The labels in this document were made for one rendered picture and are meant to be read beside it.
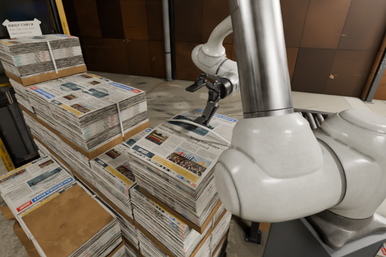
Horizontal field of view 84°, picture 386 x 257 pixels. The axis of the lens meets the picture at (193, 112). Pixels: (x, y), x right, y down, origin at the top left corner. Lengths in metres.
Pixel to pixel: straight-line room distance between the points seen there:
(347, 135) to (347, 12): 3.88
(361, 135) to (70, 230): 1.10
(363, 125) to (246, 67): 0.25
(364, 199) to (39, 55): 1.54
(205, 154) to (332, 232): 0.36
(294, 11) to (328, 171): 3.82
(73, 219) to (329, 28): 4.13
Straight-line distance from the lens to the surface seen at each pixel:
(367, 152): 0.52
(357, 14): 4.38
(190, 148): 0.68
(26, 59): 1.53
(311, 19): 4.23
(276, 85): 0.43
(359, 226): 0.66
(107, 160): 1.09
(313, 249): 0.68
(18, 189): 1.53
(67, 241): 1.16
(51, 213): 1.29
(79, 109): 1.07
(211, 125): 0.80
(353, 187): 0.52
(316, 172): 0.45
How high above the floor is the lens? 1.48
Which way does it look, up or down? 27 degrees down
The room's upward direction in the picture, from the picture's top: straight up
